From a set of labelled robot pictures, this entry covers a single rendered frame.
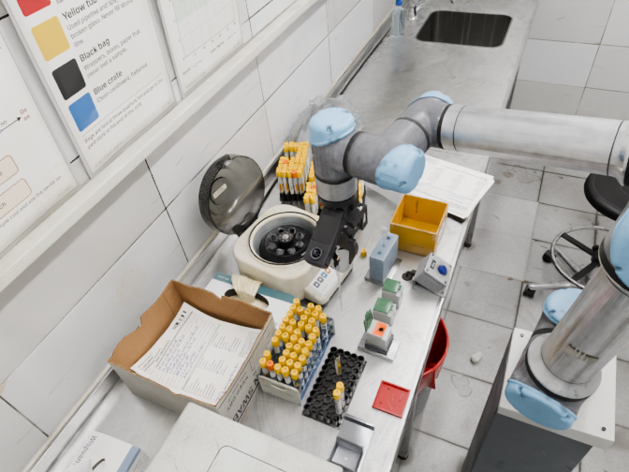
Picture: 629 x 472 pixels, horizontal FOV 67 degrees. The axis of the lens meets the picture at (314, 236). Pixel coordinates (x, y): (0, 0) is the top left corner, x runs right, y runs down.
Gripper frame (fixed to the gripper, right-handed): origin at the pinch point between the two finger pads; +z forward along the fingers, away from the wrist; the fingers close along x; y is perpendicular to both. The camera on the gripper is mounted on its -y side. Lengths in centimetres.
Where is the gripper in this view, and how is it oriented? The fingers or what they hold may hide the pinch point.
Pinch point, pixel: (338, 270)
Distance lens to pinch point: 100.7
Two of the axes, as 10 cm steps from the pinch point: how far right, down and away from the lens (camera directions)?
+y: 5.1, -6.4, 5.7
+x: -8.5, -3.0, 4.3
